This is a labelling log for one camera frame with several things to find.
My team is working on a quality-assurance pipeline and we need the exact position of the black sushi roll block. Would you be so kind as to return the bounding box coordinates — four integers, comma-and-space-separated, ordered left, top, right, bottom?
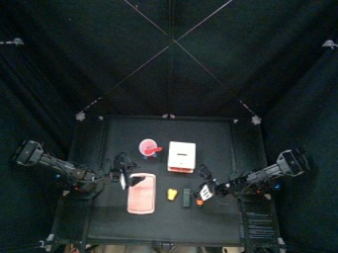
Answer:
181, 188, 192, 209

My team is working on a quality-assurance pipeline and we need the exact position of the pink plastic tray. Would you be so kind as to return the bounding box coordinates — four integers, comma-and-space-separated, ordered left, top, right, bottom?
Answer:
125, 172, 157, 215

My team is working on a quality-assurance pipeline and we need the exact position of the red plastic cup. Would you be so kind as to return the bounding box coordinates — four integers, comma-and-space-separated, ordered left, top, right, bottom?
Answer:
137, 138, 160, 157

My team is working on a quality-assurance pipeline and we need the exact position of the wooden box with red front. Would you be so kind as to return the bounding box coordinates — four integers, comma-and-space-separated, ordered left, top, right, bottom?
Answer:
166, 140, 196, 174

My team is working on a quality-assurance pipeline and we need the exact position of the white text label sticker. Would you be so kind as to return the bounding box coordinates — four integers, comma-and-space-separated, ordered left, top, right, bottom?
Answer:
244, 211, 275, 241

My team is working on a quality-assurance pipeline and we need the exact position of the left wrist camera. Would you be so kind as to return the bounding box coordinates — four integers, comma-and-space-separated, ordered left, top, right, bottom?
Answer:
112, 152, 136, 174

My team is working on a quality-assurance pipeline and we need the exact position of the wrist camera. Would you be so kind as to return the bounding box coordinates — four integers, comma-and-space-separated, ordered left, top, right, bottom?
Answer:
194, 164, 217, 186
112, 152, 136, 174

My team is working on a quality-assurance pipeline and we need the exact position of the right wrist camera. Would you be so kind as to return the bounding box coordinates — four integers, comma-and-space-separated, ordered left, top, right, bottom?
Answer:
194, 164, 217, 186

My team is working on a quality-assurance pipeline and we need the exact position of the thin diagonal brace cable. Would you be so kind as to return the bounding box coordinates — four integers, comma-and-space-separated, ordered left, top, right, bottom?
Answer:
122, 0, 257, 119
77, 0, 233, 116

